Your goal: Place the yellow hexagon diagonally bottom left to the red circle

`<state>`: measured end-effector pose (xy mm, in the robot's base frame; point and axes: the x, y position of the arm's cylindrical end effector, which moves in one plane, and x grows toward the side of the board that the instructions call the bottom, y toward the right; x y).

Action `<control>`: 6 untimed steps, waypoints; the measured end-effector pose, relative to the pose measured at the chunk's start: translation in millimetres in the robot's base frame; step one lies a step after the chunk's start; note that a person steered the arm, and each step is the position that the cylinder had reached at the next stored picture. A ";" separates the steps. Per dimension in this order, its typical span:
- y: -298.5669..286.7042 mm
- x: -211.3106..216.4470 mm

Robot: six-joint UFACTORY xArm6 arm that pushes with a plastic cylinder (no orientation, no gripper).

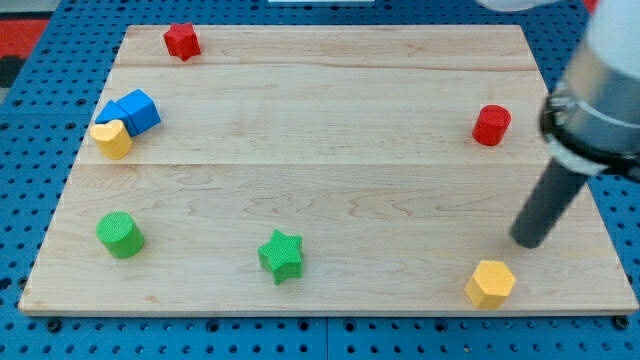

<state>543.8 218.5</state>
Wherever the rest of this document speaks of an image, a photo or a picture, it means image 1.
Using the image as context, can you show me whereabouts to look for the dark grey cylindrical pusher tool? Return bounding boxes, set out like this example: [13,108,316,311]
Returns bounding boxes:
[510,158,588,249]

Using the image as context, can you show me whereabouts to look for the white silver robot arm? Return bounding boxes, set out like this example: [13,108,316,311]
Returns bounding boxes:
[510,0,639,248]

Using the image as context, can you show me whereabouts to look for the yellow hexagon block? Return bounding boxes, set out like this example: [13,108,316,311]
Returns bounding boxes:
[464,260,516,310]

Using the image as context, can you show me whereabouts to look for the red cylinder block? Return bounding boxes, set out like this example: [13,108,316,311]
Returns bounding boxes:
[472,104,511,146]

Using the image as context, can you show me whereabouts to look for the green star block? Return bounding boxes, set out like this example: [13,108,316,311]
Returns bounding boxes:
[257,229,303,285]

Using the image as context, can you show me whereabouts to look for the light wooden board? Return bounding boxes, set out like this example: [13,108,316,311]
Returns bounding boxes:
[19,25,638,317]

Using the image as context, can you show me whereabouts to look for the red star block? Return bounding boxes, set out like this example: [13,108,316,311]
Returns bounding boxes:
[163,22,201,61]

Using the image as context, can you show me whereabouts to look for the blue cube block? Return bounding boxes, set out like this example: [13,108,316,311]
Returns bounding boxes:
[116,89,161,136]

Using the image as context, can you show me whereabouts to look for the green cylinder block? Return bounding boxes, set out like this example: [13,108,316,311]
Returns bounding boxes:
[95,211,145,259]

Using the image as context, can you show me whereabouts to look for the yellow heart block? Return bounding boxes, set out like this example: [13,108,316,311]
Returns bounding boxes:
[89,119,133,160]

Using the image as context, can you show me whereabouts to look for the blue triangular block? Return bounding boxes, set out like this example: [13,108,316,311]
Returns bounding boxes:
[94,100,138,136]

